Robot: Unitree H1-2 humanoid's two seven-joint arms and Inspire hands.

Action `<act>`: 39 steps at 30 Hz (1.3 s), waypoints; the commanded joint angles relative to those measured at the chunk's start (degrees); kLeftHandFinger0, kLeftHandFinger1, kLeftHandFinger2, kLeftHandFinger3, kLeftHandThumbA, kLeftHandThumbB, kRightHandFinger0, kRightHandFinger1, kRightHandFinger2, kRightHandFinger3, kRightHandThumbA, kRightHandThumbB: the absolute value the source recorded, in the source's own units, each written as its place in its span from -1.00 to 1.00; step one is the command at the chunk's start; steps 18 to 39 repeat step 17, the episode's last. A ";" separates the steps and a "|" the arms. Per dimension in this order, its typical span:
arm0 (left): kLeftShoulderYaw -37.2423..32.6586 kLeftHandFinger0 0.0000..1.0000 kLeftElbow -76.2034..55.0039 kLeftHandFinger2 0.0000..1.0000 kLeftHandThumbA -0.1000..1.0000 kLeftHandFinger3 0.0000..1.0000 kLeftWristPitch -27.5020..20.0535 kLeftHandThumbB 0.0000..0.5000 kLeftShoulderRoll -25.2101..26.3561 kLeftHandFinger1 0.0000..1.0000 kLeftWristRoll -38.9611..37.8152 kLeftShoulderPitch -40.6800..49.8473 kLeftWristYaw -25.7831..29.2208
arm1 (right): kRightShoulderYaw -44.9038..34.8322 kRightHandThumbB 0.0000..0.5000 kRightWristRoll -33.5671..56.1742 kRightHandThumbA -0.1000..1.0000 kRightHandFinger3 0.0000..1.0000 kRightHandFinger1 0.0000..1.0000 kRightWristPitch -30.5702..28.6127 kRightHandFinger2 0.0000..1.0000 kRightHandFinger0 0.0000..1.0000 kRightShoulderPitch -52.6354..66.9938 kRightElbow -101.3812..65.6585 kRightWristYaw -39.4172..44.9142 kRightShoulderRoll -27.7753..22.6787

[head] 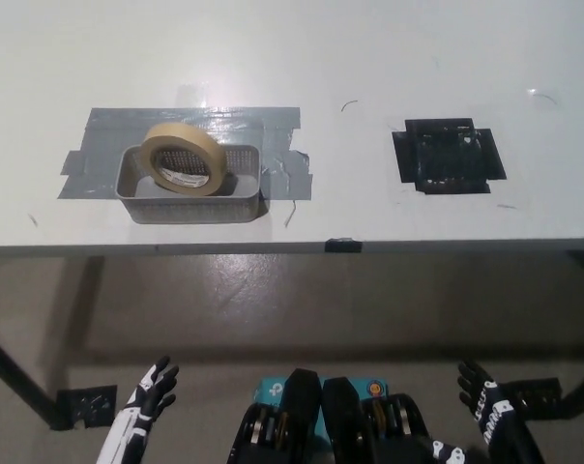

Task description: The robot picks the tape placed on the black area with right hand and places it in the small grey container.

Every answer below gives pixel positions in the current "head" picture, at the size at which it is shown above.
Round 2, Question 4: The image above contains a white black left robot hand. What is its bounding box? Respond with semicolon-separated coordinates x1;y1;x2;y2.
96;356;180;464

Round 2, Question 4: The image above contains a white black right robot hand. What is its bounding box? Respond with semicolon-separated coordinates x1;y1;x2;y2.
429;360;547;464

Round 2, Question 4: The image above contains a beige masking tape roll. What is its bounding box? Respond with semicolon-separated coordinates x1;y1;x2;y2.
139;122;227;197

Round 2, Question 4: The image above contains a black floor tape marker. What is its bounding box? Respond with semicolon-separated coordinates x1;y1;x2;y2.
54;384;118;430
498;376;563;421

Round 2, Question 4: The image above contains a small grey mesh container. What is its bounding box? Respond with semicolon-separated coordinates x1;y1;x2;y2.
111;143;265;225

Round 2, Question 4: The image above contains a small black tape strip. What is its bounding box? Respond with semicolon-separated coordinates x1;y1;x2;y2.
324;237;364;255

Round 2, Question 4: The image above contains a black tape square patch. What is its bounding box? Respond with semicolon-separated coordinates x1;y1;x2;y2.
392;117;509;195

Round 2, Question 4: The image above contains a black table leg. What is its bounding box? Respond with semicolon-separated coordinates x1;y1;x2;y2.
0;327;64;430

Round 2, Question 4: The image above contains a grey duct tape patch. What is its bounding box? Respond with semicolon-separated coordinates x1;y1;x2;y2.
54;105;313;202

